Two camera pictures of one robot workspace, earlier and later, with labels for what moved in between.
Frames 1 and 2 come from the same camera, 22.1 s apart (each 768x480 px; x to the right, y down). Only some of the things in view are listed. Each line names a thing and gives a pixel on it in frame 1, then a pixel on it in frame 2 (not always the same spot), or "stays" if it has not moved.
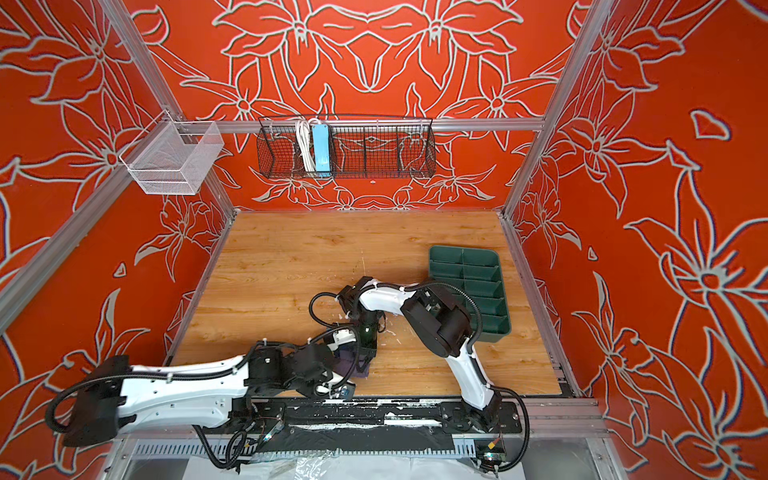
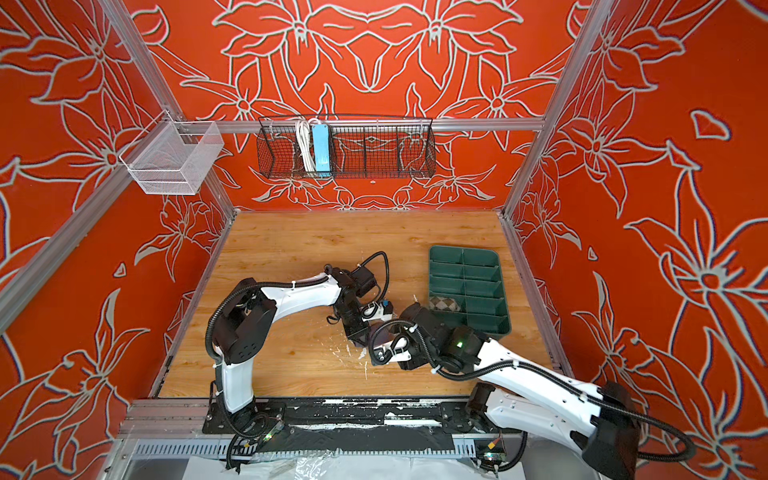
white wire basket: [172, 157] stays
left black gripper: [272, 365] → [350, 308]
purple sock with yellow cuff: [345, 361] → [377, 342]
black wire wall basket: [359, 148] stays
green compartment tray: [477, 272] stays
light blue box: [321, 149] stays
